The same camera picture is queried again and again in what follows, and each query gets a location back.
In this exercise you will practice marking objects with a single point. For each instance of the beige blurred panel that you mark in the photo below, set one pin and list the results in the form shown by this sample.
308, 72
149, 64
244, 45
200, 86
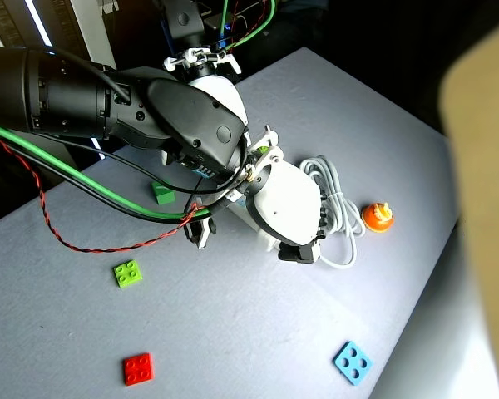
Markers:
486, 166

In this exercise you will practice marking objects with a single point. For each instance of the white power strip blue sockets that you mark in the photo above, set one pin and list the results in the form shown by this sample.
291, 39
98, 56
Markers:
266, 241

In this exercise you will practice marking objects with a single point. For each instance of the lime green flat brick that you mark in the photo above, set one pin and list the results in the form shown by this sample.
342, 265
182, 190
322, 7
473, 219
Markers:
128, 274

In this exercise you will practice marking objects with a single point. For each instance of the grey table cloth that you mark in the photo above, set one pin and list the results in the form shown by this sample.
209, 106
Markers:
274, 324

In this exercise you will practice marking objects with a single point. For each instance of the white frame post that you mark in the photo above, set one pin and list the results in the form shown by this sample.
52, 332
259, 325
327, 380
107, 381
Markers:
93, 33

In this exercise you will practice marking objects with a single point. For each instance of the green number cube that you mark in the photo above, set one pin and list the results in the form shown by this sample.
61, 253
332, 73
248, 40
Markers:
165, 197

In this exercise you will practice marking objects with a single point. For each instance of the blue four-hole foam square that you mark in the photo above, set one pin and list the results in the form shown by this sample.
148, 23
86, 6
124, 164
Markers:
353, 363

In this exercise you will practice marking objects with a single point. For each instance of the orange toy cake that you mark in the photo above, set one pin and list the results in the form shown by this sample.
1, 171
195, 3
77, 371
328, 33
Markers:
376, 222

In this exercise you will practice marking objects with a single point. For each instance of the red flat toy brick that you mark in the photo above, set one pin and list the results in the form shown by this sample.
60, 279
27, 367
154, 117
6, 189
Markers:
138, 369

